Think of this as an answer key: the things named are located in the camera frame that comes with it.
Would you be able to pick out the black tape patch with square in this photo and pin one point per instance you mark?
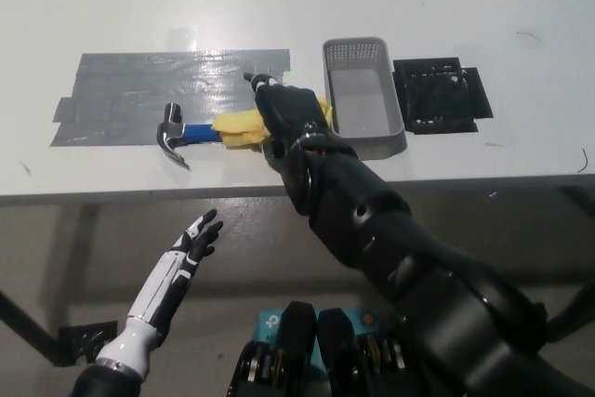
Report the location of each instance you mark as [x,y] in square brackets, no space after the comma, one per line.
[439,99]

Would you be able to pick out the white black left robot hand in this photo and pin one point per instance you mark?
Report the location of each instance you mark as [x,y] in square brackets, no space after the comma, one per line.
[181,267]

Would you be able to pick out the gray duct tape patch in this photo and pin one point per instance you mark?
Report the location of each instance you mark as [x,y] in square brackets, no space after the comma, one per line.
[139,85]

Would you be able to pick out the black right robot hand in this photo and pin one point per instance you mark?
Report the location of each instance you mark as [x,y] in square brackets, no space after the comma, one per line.
[290,111]

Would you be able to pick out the robot legs with blue panel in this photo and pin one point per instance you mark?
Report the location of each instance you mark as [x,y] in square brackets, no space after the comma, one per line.
[302,350]

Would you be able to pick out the blue hammer with yellow wrap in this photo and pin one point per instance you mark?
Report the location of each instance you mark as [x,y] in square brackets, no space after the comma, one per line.
[197,131]

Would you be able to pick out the dark diagonal table leg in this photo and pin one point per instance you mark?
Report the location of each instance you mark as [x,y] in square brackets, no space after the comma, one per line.
[25,327]

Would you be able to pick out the gray plastic basket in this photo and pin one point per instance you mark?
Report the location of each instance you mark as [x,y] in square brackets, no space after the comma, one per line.
[362,104]

